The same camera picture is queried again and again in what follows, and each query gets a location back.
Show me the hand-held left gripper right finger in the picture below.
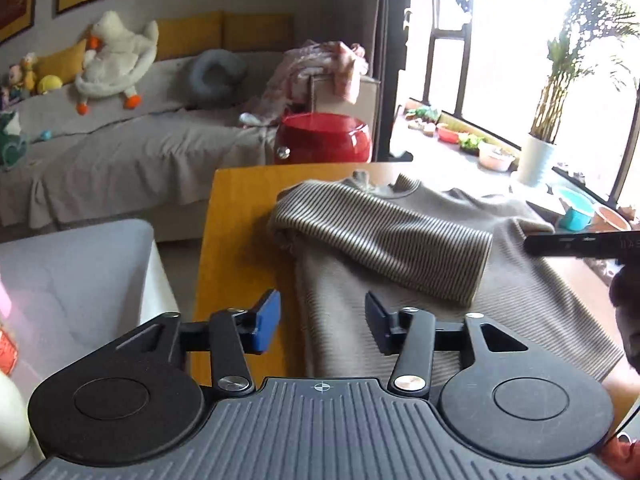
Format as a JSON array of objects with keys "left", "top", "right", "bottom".
[{"left": 364, "top": 291, "right": 529, "bottom": 397}]

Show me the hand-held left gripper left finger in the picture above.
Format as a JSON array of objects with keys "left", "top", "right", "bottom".
[{"left": 102, "top": 288, "right": 282, "bottom": 397}]

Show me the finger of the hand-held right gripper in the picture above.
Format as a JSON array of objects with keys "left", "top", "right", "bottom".
[{"left": 522, "top": 230, "right": 640, "bottom": 264}]

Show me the beige striped sweater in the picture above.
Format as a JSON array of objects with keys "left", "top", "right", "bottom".
[{"left": 268, "top": 171, "right": 627, "bottom": 382}]

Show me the pink clothes pile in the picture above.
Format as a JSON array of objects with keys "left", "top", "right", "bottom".
[{"left": 240, "top": 41, "right": 370, "bottom": 125}]

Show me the teal cup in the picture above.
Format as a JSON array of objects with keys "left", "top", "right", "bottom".
[{"left": 554, "top": 187, "right": 597, "bottom": 233}]

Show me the pink bowl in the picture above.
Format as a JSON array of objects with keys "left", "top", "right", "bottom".
[{"left": 593, "top": 204, "right": 633, "bottom": 233}]

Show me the white food bowl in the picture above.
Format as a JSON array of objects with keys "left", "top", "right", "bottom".
[{"left": 477, "top": 142, "right": 516, "bottom": 173}]

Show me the potted green plant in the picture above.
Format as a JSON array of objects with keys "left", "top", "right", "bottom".
[{"left": 515, "top": 0, "right": 640, "bottom": 189}]

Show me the red round pot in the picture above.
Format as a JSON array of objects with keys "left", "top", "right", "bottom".
[{"left": 273, "top": 112, "right": 374, "bottom": 166}]

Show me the white padded chair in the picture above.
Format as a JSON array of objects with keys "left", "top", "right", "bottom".
[{"left": 0, "top": 218, "right": 181, "bottom": 466}]

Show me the grey covered sofa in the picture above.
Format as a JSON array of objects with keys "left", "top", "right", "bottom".
[{"left": 0, "top": 50, "right": 286, "bottom": 231}]

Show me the white side cabinet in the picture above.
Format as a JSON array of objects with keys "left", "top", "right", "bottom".
[{"left": 311, "top": 73, "right": 383, "bottom": 126}]

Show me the grey neck pillow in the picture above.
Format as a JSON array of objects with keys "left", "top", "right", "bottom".
[{"left": 188, "top": 50, "right": 248, "bottom": 109}]

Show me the yellow cushion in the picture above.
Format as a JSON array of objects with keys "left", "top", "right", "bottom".
[
  {"left": 222, "top": 12, "right": 296, "bottom": 53},
  {"left": 156, "top": 12, "right": 224, "bottom": 61}
]

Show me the white goose plush toy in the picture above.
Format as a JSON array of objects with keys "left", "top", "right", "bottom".
[{"left": 74, "top": 10, "right": 160, "bottom": 116}]

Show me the teal and white plush toy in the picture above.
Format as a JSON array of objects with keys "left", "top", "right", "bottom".
[{"left": 0, "top": 110, "right": 30, "bottom": 171}]

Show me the small yellow pillow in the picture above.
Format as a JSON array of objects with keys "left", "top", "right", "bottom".
[{"left": 33, "top": 38, "right": 89, "bottom": 86}]

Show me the small colourful doll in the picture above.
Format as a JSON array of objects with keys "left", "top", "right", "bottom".
[{"left": 2, "top": 52, "right": 39, "bottom": 106}]

